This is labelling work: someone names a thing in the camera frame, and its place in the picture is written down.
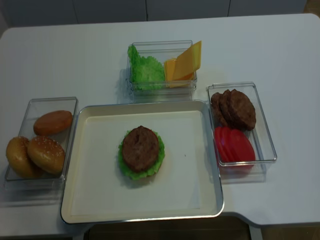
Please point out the orange bun bottom in box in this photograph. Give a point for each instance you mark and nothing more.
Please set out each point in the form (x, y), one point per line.
(53, 123)

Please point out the red tomato slice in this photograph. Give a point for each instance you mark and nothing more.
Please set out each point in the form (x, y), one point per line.
(239, 147)
(217, 136)
(228, 156)

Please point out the brown patty in box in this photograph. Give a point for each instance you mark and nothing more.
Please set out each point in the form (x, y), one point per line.
(242, 110)
(216, 110)
(223, 104)

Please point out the front red tomato slice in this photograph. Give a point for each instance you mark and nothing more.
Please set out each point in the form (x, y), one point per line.
(239, 147)

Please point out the clear lettuce and cheese box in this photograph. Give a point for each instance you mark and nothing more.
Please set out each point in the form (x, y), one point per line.
(162, 51)

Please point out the front brown patty in box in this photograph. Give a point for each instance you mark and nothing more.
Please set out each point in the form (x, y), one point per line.
(242, 110)

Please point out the yellow cheese slice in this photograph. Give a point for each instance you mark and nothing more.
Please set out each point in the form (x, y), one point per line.
(188, 62)

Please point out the green lettuce under patty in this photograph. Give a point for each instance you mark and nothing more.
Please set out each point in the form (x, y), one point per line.
(122, 166)

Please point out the back brown patty in box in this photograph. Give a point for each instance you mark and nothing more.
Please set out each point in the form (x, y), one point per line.
(216, 110)

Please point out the clear plastic bun box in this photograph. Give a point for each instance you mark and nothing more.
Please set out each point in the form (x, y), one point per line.
(36, 108)

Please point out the white tray liner paper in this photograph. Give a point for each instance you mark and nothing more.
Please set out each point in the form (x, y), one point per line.
(100, 180)

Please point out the green lettuce leaf in box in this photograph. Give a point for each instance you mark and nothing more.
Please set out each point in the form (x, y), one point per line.
(147, 73)

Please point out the middle brown patty in box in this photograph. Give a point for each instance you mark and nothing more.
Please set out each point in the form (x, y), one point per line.
(223, 104)

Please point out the back red tomato slice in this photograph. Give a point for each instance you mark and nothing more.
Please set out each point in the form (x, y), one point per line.
(217, 136)

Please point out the middle red tomato slice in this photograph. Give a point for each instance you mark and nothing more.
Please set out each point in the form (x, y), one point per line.
(228, 156)

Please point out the orange cheese slice stack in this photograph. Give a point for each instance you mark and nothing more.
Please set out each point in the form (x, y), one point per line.
(169, 67)

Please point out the left sesame bun top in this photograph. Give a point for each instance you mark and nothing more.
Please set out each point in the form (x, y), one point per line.
(19, 160)

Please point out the silver metal baking tray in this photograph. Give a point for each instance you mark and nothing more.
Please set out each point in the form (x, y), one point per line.
(140, 215)

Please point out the sesame bun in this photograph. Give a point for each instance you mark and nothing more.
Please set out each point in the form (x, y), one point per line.
(19, 160)
(47, 154)

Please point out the brown patty on burger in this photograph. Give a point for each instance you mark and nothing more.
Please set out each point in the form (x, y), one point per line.
(140, 149)

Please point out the right sesame bun top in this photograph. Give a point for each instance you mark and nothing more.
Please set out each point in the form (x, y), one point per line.
(47, 154)

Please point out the clear patty and tomato box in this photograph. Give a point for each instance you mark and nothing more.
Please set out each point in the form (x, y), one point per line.
(260, 139)

